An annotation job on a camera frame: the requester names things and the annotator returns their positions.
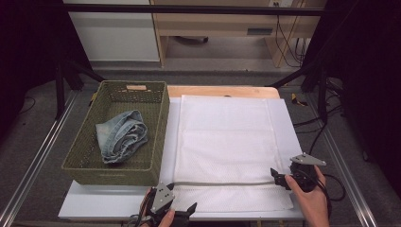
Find black hanging cables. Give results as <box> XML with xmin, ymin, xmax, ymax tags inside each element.
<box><xmin>274</xmin><ymin>13</ymin><xmax>308</xmax><ymax>69</ymax></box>

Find thin black floor cable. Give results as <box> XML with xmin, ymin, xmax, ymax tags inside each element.
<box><xmin>17</xmin><ymin>96</ymin><xmax>36</xmax><ymax>116</ymax></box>

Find blue denim jeans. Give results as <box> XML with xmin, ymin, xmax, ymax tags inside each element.
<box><xmin>95</xmin><ymin>109</ymin><xmax>149</xmax><ymax>165</ymax></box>

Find yellow and black tape piece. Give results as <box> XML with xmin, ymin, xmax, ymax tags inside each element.
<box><xmin>290</xmin><ymin>93</ymin><xmax>309</xmax><ymax>108</ymax></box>

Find green woven basket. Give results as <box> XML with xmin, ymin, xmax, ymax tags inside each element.
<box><xmin>61</xmin><ymin>79</ymin><xmax>171</xmax><ymax>187</ymax></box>

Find white cabinet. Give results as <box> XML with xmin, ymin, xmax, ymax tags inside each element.
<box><xmin>62</xmin><ymin>0</ymin><xmax>161</xmax><ymax>62</ymax></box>

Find dark flat object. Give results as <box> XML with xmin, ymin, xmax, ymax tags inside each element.
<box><xmin>173</xmin><ymin>35</ymin><xmax>210</xmax><ymax>44</ymax></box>

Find black curtain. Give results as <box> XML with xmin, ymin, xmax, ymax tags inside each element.
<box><xmin>0</xmin><ymin>0</ymin><xmax>93</xmax><ymax>143</ymax></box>
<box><xmin>302</xmin><ymin>0</ymin><xmax>401</xmax><ymax>197</ymax></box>

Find white mesh laundry bag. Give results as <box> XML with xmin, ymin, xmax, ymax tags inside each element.
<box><xmin>172</xmin><ymin>95</ymin><xmax>295</xmax><ymax>213</ymax></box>

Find wooden desk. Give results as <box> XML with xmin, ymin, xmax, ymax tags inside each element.
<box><xmin>149</xmin><ymin>0</ymin><xmax>329</xmax><ymax>69</ymax></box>

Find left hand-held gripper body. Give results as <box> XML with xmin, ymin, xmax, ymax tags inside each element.
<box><xmin>138</xmin><ymin>183</ymin><xmax>190</xmax><ymax>227</ymax></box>

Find yellow cable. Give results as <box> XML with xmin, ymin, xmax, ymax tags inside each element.
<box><xmin>277</xmin><ymin>0</ymin><xmax>306</xmax><ymax>68</ymax></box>

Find person's right hand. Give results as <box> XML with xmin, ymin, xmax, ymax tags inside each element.
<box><xmin>284</xmin><ymin>165</ymin><xmax>331</xmax><ymax>227</ymax></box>

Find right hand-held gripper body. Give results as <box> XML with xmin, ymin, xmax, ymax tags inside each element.
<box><xmin>288</xmin><ymin>152</ymin><xmax>327</xmax><ymax>194</ymax></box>

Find black horizontal frame bar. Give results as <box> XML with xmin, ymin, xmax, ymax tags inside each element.
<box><xmin>61</xmin><ymin>3</ymin><xmax>325</xmax><ymax>17</ymax></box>

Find black metal stand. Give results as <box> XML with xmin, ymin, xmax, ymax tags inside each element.
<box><xmin>55</xmin><ymin>58</ymin><xmax>107</xmax><ymax>121</ymax></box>
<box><xmin>268</xmin><ymin>60</ymin><xmax>329</xmax><ymax>124</ymax></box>

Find left hand-held gripper cable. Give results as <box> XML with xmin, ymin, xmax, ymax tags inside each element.
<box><xmin>128</xmin><ymin>188</ymin><xmax>153</xmax><ymax>227</ymax></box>

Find person's left hand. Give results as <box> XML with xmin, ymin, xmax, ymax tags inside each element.
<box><xmin>138</xmin><ymin>187</ymin><xmax>176</xmax><ymax>227</ymax></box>

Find black looped cable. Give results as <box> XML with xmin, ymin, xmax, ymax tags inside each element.
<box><xmin>324</xmin><ymin>173</ymin><xmax>347</xmax><ymax>202</ymax></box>

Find hand-held gripper cable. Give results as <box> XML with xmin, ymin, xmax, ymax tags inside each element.
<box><xmin>128</xmin><ymin>188</ymin><xmax>153</xmax><ymax>227</ymax></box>
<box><xmin>315</xmin><ymin>171</ymin><xmax>333</xmax><ymax>219</ymax></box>

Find white wall socket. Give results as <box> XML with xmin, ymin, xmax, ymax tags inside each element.
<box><xmin>268</xmin><ymin>0</ymin><xmax>294</xmax><ymax>8</ymax></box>

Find right hand-held gripper cable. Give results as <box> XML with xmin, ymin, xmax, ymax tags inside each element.
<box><xmin>315</xmin><ymin>171</ymin><xmax>333</xmax><ymax>219</ymax></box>

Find aluminium rail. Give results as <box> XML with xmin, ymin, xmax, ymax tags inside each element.
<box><xmin>0</xmin><ymin>91</ymin><xmax>79</xmax><ymax>227</ymax></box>
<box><xmin>304</xmin><ymin>94</ymin><xmax>379</xmax><ymax>227</ymax></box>

